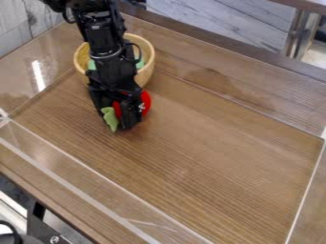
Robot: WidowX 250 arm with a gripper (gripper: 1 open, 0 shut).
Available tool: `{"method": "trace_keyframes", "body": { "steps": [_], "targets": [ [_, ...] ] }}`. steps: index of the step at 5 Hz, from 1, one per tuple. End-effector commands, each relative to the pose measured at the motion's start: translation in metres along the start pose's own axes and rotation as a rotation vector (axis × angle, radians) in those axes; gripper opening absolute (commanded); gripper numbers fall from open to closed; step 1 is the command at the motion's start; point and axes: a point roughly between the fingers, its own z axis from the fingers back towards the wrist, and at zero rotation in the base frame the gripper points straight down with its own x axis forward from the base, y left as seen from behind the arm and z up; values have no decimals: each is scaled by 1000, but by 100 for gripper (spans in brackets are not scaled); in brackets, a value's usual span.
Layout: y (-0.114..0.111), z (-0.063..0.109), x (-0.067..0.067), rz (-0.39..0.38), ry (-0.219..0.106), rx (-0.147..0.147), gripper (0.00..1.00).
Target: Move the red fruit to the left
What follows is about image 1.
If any wooden bowl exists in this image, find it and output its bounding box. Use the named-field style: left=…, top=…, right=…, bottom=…
left=73, top=33, right=155, bottom=88

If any clear acrylic tray wall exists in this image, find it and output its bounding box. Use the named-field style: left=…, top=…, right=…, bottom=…
left=0, top=11, right=326, bottom=244

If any black cable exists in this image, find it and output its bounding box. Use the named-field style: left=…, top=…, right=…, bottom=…
left=0, top=220, right=23, bottom=244

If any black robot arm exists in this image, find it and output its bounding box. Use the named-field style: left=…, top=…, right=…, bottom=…
left=40, top=0, right=143, bottom=130

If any green rectangular block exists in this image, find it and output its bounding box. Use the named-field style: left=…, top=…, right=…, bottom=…
left=88, top=58, right=146, bottom=71

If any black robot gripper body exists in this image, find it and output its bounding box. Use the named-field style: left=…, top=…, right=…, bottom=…
left=85, top=51, right=143, bottom=101

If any red felt fruit green leaf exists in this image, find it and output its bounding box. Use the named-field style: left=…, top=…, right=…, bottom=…
left=100, top=91, right=151, bottom=132

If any black metal table frame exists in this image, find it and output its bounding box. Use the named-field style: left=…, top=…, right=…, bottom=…
left=27, top=201, right=85, bottom=244

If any metal table leg background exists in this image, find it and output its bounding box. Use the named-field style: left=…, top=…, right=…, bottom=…
left=285, top=10, right=321, bottom=60

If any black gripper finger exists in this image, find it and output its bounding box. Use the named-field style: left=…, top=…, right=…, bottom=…
left=90, top=88, right=112, bottom=111
left=120, top=98, right=144, bottom=130

